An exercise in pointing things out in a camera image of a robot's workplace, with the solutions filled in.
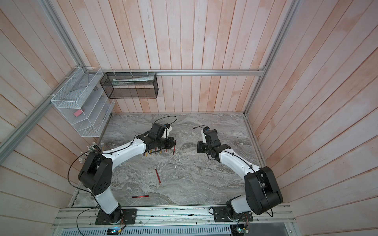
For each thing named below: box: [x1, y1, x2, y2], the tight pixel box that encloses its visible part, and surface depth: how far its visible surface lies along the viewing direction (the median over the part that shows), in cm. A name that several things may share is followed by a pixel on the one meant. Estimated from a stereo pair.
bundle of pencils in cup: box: [78, 142, 104, 164], surface depth 83 cm
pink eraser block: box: [73, 109, 83, 118], surface depth 84 cm
